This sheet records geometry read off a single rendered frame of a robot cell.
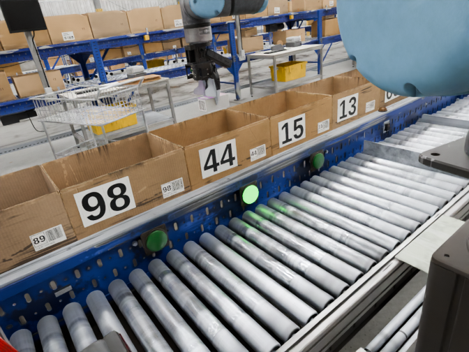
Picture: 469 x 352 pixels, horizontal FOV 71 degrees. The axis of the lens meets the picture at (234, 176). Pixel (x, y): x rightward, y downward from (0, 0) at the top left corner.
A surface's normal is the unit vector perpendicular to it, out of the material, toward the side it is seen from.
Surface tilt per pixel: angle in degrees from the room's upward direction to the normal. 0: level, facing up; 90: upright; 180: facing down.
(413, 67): 93
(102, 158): 90
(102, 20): 90
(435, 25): 93
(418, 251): 0
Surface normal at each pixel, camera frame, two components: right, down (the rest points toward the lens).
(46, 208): 0.62, 0.27
